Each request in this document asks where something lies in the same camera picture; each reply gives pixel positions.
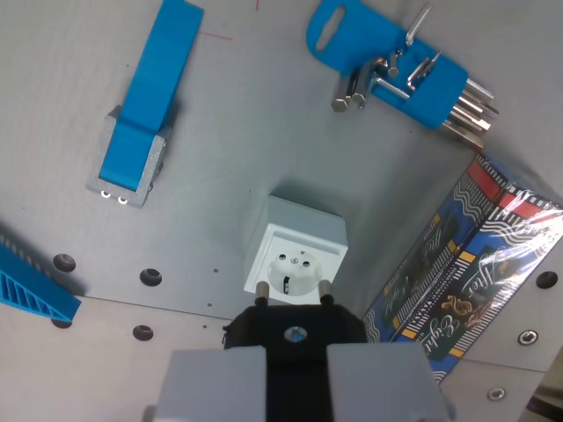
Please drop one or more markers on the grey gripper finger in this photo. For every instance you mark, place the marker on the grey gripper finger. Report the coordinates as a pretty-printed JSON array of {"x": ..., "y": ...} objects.
[
  {"x": 378, "y": 382},
  {"x": 211, "y": 387}
]

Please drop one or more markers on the black power plug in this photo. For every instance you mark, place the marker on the black power plug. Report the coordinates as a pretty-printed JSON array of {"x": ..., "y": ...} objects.
[{"x": 299, "y": 351}]

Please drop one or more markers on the steel table bolt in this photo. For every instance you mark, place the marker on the steel table bolt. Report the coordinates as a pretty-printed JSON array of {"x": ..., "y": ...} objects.
[
  {"x": 528, "y": 337},
  {"x": 496, "y": 393}
]

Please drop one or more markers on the After Eight chocolate box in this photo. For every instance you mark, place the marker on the After Eight chocolate box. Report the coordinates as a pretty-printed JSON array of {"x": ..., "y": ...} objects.
[{"x": 466, "y": 272}]

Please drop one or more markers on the blue ribbed plastic wedge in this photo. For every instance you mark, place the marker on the blue ribbed plastic wedge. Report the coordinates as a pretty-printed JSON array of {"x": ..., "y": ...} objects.
[{"x": 31, "y": 285}]

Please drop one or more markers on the largest steel hex key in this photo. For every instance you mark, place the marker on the largest steel hex key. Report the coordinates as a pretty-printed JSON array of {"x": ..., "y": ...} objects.
[{"x": 341, "y": 99}]

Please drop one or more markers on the large steel hex key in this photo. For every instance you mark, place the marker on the large steel hex key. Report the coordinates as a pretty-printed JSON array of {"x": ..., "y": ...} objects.
[{"x": 358, "y": 94}]

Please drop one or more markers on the medium steel hex key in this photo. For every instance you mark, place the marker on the medium steel hex key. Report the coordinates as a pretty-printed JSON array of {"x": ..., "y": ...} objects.
[{"x": 389, "y": 89}]

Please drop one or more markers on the small steel hex key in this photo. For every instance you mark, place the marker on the small steel hex key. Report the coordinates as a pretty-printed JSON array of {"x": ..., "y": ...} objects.
[{"x": 421, "y": 70}]

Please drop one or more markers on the short steel hex key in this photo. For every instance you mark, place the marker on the short steel hex key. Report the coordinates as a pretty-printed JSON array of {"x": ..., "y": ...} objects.
[{"x": 393, "y": 66}]

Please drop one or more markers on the blue hex key holder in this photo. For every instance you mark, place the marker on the blue hex key holder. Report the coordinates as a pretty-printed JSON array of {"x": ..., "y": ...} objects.
[{"x": 352, "y": 39}]

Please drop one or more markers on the thin small hex key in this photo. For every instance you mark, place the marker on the thin small hex key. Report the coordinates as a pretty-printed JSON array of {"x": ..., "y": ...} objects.
[{"x": 420, "y": 22}]

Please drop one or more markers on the white wall socket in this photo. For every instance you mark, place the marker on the white wall socket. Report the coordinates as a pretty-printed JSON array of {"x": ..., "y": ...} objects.
[{"x": 303, "y": 233}]

